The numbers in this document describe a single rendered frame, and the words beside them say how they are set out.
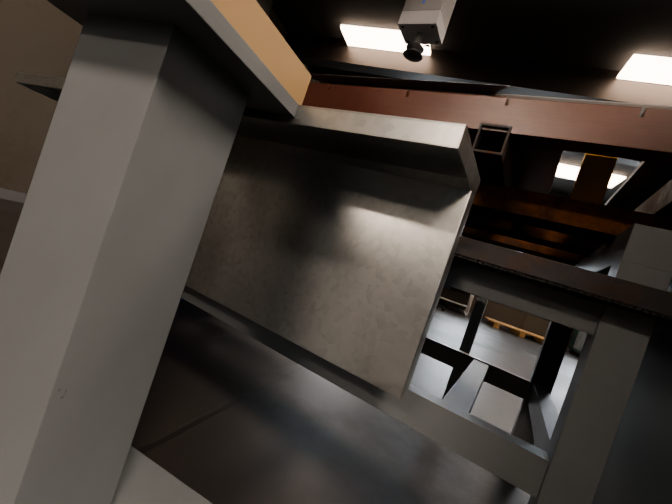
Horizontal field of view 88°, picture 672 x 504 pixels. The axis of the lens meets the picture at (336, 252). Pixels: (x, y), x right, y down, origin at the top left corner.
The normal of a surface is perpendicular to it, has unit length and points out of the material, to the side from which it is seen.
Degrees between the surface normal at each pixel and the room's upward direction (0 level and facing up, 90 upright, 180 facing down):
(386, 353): 90
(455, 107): 90
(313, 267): 90
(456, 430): 90
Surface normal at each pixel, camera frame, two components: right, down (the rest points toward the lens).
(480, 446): -0.45, -0.14
